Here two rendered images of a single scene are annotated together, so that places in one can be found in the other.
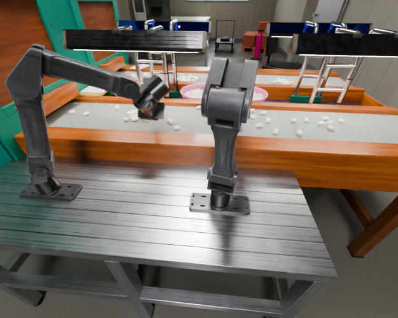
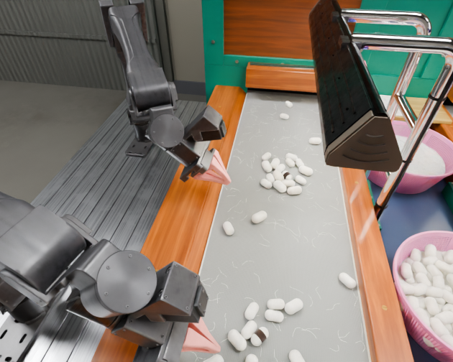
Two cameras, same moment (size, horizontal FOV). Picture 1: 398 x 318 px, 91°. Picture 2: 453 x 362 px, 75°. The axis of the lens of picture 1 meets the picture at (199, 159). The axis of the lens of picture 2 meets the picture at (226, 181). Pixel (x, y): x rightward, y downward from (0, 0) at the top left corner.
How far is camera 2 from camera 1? 88 cm
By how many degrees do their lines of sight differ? 68
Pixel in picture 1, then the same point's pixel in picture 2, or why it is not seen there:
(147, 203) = (88, 216)
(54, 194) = (136, 141)
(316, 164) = not seen: outside the picture
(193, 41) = (339, 115)
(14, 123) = (225, 74)
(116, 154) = not seen: hidden behind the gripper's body
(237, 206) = (6, 338)
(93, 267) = not seen: hidden behind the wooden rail
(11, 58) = (272, 10)
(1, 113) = (219, 59)
